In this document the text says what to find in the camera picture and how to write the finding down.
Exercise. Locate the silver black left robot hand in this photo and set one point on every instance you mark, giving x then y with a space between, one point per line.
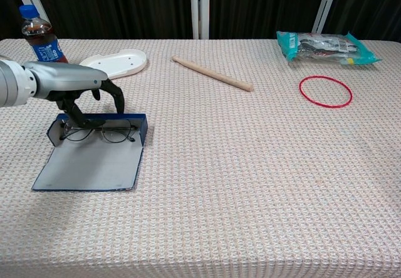
65 77

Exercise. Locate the black thin-frame eyeglasses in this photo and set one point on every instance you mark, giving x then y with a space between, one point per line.
101 130

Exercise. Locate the blue printed glasses case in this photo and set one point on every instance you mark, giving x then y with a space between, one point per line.
94 165

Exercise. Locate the cola bottle with blue cap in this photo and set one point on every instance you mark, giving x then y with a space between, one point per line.
39 33

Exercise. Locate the white oval plastic tray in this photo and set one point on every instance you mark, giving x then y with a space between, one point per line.
122 62

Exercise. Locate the black pleated curtain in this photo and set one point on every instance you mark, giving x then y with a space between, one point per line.
119 8

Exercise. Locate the wooden stick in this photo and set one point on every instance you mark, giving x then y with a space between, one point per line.
213 74

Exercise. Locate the beige woven tablecloth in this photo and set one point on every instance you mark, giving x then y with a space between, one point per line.
235 181

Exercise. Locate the teal snack package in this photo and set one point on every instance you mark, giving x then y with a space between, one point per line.
326 48

